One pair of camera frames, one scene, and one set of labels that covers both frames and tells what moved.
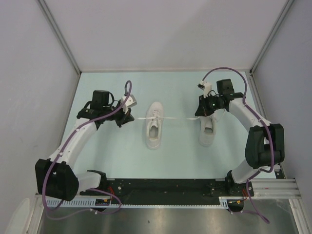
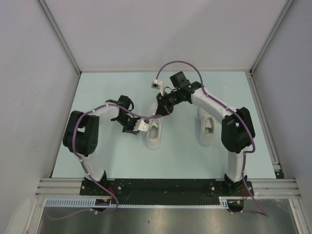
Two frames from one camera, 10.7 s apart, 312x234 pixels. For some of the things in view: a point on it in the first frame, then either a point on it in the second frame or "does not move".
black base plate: x=166 y=191 does not move
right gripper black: x=203 y=109 to x=163 y=108
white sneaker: x=207 y=127 does not move
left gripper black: x=124 y=118 to x=130 y=130
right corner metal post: x=285 y=9 does not move
